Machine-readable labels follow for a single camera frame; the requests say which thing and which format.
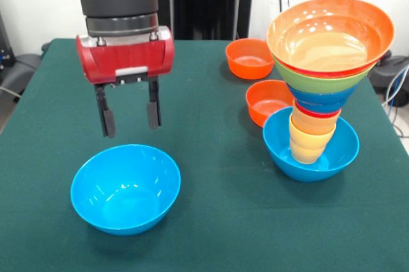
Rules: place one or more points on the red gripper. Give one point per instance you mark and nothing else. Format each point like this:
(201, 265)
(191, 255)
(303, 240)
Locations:
(128, 58)

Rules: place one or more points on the large blue bowl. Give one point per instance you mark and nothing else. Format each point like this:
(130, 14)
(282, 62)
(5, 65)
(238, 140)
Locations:
(124, 201)
(281, 154)

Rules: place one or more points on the orange bowl with ringed bottom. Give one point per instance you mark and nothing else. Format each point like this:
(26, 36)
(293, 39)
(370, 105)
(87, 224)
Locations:
(265, 99)

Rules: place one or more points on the stack of yellow cups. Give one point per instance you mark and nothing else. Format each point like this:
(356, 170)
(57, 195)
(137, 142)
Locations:
(305, 150)

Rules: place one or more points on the red cup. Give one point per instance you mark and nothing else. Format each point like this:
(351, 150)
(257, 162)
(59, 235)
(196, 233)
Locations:
(316, 114)

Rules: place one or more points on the green bowl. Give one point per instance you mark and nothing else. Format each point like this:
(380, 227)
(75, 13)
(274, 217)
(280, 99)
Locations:
(319, 85)

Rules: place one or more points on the small dark blue bowl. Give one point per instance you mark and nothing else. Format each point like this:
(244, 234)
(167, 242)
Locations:
(322, 101)

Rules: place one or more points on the large orange bowl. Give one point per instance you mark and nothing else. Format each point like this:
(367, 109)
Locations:
(377, 29)

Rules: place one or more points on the small plain orange bowl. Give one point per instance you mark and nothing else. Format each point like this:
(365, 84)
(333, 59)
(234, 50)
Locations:
(247, 67)

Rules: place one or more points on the dark green tablecloth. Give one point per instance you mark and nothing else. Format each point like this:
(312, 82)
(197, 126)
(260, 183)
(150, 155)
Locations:
(223, 237)

